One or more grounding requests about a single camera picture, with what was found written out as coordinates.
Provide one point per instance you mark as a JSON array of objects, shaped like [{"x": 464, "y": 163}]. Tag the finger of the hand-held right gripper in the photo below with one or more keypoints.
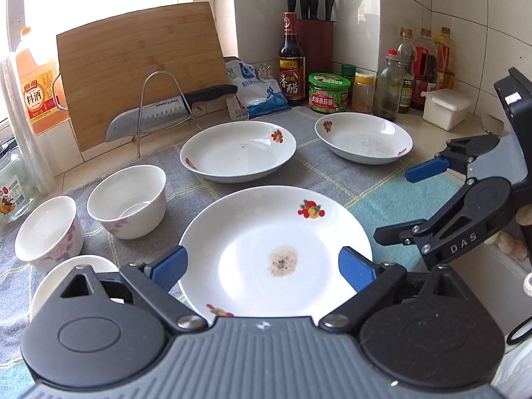
[
  {"x": 399, "y": 235},
  {"x": 424, "y": 170}
]

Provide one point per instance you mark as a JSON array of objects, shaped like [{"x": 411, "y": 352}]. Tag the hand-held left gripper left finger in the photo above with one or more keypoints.
[{"x": 168, "y": 264}]

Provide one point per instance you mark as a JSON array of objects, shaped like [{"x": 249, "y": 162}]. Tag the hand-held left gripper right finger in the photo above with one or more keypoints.
[{"x": 351, "y": 266}]

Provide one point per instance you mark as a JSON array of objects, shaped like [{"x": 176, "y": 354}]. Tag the deep white fruit-print plate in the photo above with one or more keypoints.
[
  {"x": 237, "y": 149},
  {"x": 361, "y": 137}
]

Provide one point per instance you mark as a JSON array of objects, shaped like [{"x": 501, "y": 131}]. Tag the white pink-flower bowl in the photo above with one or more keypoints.
[
  {"x": 124, "y": 191},
  {"x": 45, "y": 228},
  {"x": 43, "y": 295}
]

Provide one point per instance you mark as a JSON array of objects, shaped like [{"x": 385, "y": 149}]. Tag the large white fruit-print plate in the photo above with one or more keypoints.
[{"x": 249, "y": 232}]

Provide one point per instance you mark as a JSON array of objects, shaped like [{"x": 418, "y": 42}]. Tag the person's right hand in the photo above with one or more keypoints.
[{"x": 521, "y": 220}]

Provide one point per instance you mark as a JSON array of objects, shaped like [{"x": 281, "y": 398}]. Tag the white plastic box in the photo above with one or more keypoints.
[{"x": 444, "y": 108}]

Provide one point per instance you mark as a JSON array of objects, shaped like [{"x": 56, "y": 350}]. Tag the red-cap glass bottle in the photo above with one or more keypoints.
[{"x": 388, "y": 87}]

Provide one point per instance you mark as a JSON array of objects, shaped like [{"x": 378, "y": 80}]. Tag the yellow-lid spice jar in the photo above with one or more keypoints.
[{"x": 362, "y": 95}]

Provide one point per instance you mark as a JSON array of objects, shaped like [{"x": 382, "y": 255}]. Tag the grey plaid cloth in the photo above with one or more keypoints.
[{"x": 316, "y": 174}]

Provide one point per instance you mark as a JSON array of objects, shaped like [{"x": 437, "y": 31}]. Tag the yellow-cap oil bottle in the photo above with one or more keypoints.
[{"x": 447, "y": 58}]

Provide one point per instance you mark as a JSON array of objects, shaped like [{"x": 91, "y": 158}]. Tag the red-label sauce bottle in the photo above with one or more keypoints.
[{"x": 424, "y": 62}]

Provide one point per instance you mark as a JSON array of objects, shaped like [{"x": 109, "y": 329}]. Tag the yellow-cap dark sauce bottle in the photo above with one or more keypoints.
[{"x": 405, "y": 54}]

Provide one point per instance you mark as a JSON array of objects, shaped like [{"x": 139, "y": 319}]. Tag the green-lid sauce jar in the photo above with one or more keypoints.
[{"x": 328, "y": 97}]

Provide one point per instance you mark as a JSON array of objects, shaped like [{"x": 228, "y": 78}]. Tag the small green-lid jar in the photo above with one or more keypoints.
[{"x": 348, "y": 70}]

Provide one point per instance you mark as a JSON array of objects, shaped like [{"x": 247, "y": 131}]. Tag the dark vinegar bottle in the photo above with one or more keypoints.
[{"x": 291, "y": 83}]

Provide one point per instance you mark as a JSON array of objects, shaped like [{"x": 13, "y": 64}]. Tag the dark red knife block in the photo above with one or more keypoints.
[{"x": 318, "y": 45}]

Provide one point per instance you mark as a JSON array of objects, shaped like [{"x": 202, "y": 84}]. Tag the glass jar with label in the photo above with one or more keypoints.
[{"x": 12, "y": 187}]

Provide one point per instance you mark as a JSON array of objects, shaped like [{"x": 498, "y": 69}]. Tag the white and blue salt bag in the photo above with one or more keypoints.
[{"x": 257, "y": 91}]

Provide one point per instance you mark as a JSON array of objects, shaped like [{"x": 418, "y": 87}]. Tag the clear plastic bag roll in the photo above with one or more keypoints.
[{"x": 25, "y": 145}]

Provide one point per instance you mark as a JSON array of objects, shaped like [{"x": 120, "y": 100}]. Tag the bamboo cutting board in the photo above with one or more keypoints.
[{"x": 137, "y": 50}]

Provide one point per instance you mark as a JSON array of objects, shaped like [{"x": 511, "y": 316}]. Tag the orange cooking wine jug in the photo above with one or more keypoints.
[{"x": 37, "y": 70}]

